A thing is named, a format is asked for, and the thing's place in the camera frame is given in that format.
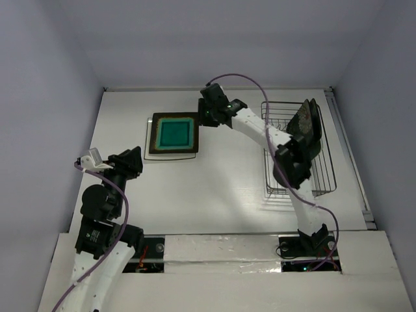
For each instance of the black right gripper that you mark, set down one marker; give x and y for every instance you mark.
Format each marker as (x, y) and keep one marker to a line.
(201, 114)

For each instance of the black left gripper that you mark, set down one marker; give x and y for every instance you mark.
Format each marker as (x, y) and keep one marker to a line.
(129, 161)

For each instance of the white square plate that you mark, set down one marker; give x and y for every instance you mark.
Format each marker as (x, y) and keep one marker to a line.
(163, 157)

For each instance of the teal square plate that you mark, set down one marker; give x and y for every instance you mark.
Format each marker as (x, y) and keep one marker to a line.
(174, 132)

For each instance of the dark patterned plate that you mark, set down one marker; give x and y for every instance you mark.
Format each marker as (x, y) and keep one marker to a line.
(306, 121)

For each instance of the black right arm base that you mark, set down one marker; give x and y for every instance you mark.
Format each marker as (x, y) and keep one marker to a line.
(302, 245)

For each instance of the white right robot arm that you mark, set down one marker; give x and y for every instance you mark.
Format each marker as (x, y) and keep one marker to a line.
(292, 151)

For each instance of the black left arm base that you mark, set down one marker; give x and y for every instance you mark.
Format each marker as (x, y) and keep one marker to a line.
(153, 247)

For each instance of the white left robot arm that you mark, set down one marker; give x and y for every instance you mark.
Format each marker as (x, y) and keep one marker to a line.
(106, 242)

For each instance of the white foam block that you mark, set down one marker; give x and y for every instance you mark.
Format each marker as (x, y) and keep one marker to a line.
(220, 248)

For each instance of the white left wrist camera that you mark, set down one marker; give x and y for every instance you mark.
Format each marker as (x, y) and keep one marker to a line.
(91, 161)

